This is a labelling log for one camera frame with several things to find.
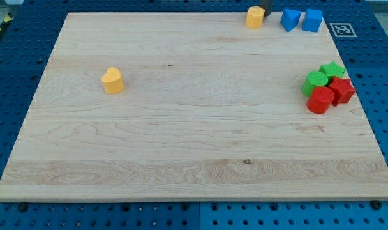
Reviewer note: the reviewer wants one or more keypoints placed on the light wooden board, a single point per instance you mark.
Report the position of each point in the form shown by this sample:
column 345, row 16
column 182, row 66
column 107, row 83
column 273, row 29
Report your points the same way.
column 211, row 111

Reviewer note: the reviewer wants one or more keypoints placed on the white fiducial marker tag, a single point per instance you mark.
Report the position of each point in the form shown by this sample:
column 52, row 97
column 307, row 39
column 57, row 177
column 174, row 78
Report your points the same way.
column 343, row 30

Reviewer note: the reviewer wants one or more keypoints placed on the red cylinder block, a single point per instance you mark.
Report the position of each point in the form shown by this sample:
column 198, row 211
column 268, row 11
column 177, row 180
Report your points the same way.
column 320, row 100

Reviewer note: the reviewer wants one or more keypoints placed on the blue triangle block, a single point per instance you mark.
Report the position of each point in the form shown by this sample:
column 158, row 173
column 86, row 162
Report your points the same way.
column 290, row 19

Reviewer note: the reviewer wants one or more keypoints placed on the yellow hexagon block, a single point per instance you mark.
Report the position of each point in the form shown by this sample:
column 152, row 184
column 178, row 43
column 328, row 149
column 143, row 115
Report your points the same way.
column 254, row 17

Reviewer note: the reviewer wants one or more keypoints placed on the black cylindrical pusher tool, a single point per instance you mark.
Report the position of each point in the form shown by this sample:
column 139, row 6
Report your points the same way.
column 267, row 6

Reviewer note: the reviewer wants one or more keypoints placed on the red star block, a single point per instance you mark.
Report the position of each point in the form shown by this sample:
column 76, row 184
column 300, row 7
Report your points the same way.
column 343, row 90

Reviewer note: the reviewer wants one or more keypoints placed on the blue cube block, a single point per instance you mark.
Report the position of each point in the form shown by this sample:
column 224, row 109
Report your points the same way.
column 313, row 20

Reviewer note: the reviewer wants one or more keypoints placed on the green cylinder block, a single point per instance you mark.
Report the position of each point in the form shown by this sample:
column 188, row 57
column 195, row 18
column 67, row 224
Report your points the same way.
column 313, row 80

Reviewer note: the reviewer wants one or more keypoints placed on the green star block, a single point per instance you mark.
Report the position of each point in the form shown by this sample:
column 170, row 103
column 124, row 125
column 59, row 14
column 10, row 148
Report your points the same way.
column 332, row 70

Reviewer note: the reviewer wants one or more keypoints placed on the yellow heart block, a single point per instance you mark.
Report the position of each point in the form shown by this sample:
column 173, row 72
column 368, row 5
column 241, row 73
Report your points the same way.
column 112, row 81

